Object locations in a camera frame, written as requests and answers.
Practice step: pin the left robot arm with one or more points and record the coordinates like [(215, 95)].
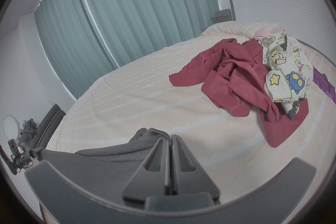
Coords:
[(13, 158)]

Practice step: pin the pink garment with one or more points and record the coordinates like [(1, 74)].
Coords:
[(262, 34)]

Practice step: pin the white printed pyjama top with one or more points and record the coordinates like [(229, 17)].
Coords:
[(288, 73)]

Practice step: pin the blue-green curtain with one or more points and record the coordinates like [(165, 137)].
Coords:
[(68, 34), (147, 2)]

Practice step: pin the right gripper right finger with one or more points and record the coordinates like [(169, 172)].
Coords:
[(186, 175)]

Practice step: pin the cream pillow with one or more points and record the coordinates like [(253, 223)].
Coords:
[(231, 28)]

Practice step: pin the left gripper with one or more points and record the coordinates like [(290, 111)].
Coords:
[(31, 154)]

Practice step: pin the round white mirror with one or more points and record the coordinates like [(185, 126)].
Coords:
[(4, 123)]

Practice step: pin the dark red garment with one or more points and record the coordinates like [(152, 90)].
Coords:
[(231, 73)]

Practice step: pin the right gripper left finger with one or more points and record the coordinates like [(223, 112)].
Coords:
[(149, 175)]

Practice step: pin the purple garment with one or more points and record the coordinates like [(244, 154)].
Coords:
[(325, 83)]

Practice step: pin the black garment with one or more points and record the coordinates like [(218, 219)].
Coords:
[(105, 160)]

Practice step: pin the bed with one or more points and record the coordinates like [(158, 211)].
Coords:
[(144, 102)]

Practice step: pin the grey bedside table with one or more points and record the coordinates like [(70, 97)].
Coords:
[(223, 17)]

